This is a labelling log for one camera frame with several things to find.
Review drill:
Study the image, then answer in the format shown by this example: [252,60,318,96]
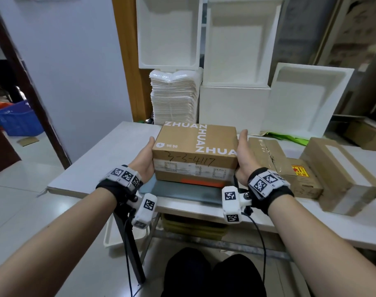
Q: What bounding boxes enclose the large cardboard box clear tape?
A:
[300,137,376,217]

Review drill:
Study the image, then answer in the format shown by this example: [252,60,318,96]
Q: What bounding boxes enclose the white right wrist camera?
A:
[222,186,254,224]

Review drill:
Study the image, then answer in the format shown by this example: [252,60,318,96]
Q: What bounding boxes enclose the cardboard box with yellow label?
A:
[277,157,324,200]

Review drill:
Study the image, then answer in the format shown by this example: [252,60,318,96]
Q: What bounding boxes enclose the black cable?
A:
[123,218,142,297]
[242,212,267,285]

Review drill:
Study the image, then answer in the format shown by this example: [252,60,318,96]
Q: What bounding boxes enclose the blue plastic crate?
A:
[0,100,45,137]

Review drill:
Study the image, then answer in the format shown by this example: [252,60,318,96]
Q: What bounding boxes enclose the wide white foam box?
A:
[262,62,355,140]

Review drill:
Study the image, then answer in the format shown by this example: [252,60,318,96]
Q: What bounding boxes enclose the black table leg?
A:
[113,210,146,285]

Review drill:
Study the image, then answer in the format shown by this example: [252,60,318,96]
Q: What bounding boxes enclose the brown taped cardboard box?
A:
[248,137,288,177]

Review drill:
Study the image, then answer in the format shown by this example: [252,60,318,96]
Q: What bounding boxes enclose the closed white foam box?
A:
[199,85,271,135]

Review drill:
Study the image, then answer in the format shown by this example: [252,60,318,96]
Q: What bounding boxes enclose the green bag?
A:
[263,132,309,146]

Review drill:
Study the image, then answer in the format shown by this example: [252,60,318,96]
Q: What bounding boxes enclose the person's black trousers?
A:
[161,247,268,297]

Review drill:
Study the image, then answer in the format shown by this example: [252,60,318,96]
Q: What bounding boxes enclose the stack of white paper trays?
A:
[149,67,204,126]

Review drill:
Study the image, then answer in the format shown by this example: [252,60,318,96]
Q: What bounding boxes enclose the person's left forearm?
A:
[0,187,117,297]

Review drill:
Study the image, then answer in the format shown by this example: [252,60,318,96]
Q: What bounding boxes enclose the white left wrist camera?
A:
[131,193,158,230]

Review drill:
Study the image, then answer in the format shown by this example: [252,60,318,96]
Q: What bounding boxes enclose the cardboard scrap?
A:
[17,136,40,147]

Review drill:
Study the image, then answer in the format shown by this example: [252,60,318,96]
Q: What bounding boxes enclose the dark brown door frame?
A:
[0,0,72,170]

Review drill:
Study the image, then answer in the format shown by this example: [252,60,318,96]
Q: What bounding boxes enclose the plain brown cardboard box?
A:
[342,119,376,152]

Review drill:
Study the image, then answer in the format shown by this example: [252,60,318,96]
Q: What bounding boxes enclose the person's right forearm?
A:
[267,194,376,297]

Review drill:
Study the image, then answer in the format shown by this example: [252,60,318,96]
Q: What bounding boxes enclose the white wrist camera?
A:
[131,193,158,230]
[222,186,254,224]

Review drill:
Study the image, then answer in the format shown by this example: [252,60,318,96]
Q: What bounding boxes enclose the olive yellow box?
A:
[161,213,229,242]

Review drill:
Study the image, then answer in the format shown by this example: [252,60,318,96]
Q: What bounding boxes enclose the brown printed cardboard box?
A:
[152,121,240,185]

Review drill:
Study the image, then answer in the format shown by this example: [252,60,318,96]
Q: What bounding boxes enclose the person's right hand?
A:
[235,129,263,186]

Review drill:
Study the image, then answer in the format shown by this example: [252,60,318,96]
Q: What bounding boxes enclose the wooden door frame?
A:
[111,0,153,123]

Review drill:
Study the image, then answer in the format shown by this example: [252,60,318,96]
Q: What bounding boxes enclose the person's left hand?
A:
[127,137,156,183]

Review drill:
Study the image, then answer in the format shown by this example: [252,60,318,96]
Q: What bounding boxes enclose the white tray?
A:
[103,213,152,248]

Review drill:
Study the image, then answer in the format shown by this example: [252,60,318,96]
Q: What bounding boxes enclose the grey flat scale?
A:
[140,175,235,205]

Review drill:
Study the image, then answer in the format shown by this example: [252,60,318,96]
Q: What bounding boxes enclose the tall white foam box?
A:
[203,0,286,89]

